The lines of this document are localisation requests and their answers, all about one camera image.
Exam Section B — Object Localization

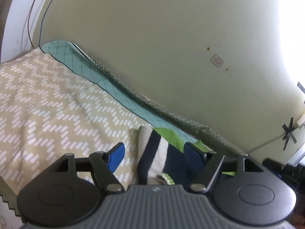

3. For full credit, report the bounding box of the thin white wall cable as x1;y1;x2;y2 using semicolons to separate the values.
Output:
249;126;305;153

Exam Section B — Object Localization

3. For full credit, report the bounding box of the white wall plate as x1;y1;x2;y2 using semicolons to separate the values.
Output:
211;54;224;68

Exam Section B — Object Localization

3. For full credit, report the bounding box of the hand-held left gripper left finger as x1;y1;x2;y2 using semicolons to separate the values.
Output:
54;142;125;194

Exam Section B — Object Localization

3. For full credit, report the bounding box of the navy white green knitted sweater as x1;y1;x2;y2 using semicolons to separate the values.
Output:
137;125;236;186

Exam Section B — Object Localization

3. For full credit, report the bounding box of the beige zigzag patterned blanket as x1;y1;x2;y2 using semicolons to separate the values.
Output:
0;48;155;196

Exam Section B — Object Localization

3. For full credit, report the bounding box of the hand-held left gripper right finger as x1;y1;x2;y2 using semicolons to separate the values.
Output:
185;142;264;193

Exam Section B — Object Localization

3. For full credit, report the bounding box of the black tape cross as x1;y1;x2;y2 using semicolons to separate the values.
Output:
282;117;298;151

